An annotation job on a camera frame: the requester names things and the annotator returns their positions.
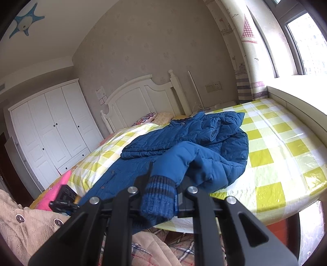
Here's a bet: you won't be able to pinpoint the wall socket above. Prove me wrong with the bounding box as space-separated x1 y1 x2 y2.
205 81 222 93

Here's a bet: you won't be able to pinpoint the window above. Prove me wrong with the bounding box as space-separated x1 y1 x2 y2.
263 0 327 77

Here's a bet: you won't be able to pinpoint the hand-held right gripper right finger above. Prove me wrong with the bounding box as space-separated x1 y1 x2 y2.
176 176 299 266

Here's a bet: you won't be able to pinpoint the beige pillow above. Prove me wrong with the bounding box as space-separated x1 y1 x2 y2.
153 112 174 124

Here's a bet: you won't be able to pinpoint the pink yellow quilt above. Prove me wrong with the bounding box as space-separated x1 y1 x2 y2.
29 170 73 211

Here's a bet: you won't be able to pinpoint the blue quilted jacket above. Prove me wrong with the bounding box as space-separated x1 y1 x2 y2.
77 110 249 228

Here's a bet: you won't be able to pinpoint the white bed headboard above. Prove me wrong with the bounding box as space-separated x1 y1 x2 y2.
100 70 191 135

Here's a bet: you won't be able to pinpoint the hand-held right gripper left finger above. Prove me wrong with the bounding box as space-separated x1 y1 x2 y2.
28 162 154 266

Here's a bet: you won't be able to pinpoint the printed beige curtain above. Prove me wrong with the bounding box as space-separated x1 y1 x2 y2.
204 0 279 104

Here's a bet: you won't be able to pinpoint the white wardrobe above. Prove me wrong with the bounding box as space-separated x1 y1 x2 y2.
8 79 104 191

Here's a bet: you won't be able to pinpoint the colourful print pillow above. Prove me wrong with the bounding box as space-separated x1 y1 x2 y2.
131 113 157 126

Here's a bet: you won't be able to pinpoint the white pole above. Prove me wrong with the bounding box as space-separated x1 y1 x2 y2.
188 71 205 110

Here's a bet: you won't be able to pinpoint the blue star ceiling lamp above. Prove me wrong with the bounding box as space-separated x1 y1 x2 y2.
9 4 45 39

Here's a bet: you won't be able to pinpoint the dark wooden door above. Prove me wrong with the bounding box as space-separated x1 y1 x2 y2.
0 132 35 201

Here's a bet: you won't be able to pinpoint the person's beige fleece robe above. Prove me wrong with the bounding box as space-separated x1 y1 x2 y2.
0 189 74 266

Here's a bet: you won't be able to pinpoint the yellow checked bed sheet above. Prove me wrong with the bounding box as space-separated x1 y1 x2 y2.
68 98 327 233

